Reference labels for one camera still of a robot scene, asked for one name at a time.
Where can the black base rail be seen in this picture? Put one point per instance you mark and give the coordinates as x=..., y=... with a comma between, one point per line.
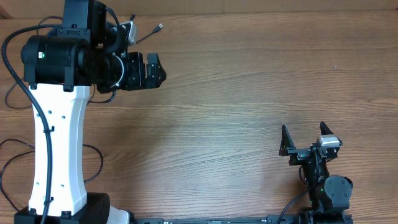
x=270, y=219

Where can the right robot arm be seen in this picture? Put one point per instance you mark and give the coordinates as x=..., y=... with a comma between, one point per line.
x=328, y=194

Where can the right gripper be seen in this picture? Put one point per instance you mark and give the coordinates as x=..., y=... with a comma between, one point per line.
x=302, y=154

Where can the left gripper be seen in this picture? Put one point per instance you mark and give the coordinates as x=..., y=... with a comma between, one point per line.
x=138, y=80

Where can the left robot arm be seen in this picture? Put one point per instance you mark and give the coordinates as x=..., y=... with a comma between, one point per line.
x=85, y=50

